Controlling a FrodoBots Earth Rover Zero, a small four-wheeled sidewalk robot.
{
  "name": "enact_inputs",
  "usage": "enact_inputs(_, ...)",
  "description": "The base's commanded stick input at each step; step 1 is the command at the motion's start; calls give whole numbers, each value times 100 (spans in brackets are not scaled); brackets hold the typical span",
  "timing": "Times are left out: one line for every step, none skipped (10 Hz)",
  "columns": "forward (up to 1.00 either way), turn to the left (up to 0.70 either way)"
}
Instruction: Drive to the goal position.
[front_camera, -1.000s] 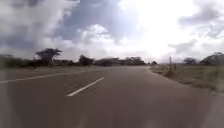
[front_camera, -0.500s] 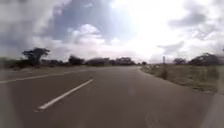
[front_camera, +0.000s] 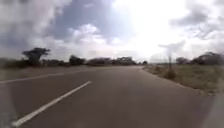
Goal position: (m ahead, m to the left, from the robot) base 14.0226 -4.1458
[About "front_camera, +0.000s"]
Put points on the row of trees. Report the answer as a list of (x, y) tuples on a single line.
[(76, 61), (203, 59)]

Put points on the grey asphalt road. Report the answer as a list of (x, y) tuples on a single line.
[(126, 100)]

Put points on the small dry bush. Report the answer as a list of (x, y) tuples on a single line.
[(170, 74)]

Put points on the white dashed centre line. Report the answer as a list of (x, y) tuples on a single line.
[(50, 104)]

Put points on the white painted side line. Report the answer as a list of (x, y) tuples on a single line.
[(36, 77)]

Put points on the dry grass verge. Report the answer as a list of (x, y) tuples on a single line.
[(200, 76)]

